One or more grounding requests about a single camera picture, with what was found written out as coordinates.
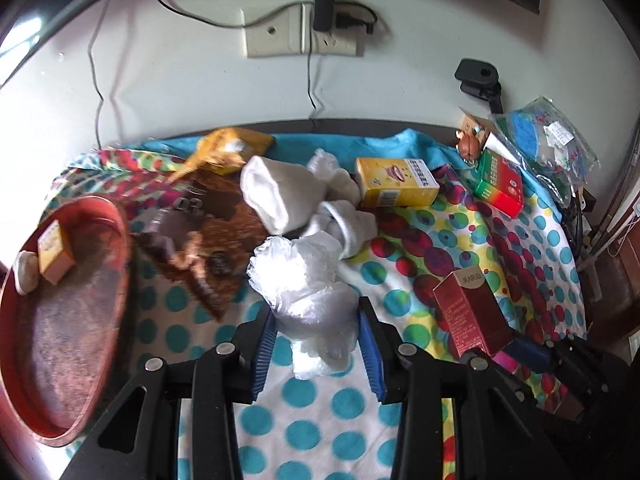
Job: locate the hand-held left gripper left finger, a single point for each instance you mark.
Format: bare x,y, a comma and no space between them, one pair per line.
262,355

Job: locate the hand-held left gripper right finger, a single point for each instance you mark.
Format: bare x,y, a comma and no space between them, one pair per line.
372,355

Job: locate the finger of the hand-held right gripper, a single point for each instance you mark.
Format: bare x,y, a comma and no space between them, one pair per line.
530,355

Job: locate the large clear plastic bag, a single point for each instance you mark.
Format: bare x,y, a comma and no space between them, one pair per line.
300,300

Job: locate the dark red box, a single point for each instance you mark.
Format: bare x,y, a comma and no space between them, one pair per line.
470,315

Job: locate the yellow medicine box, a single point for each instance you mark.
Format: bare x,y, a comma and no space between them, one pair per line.
395,185

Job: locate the pink plastic item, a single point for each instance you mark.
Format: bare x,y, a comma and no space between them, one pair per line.
505,361

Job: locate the polka dot cloth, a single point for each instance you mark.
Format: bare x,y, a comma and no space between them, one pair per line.
310,435

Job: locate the white sock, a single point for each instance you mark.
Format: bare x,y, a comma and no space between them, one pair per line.
347,220
275,195

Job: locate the brown snack packet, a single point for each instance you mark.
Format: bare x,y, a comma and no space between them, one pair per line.
220,210

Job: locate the green and red medicine box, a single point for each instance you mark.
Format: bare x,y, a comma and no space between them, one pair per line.
500,185

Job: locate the small crumpled clear plastic bag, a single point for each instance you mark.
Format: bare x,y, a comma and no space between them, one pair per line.
325,166

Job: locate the round red tray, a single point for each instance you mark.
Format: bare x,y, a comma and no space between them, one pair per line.
65,340

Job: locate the blue cloth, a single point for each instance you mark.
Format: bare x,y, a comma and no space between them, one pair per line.
300,152

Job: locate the clear bag with blue item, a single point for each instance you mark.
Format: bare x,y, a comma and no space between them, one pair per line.
545,145

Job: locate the yellow snack packet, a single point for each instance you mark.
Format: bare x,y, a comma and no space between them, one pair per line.
225,147

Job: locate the white paper sheet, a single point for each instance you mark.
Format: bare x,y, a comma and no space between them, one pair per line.
500,145

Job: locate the brown-haired toy figurine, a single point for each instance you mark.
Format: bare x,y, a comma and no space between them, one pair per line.
470,146

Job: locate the small yellow box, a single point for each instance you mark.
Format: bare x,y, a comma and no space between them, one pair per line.
55,252

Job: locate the small cardboard box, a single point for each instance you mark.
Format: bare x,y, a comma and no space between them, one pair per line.
472,121

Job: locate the white round pebble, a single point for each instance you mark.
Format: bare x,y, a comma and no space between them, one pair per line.
26,272

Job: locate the black plug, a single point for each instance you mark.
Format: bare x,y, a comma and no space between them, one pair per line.
355,20

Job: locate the black power adapter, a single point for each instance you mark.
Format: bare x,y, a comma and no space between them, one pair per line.
323,7

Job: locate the black clip mount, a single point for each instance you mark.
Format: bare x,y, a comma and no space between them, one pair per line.
475,77

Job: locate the beige wall power socket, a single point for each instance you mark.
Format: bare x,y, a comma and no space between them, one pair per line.
335,42

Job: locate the beige wall plate round port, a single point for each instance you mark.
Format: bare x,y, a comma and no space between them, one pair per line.
272,32

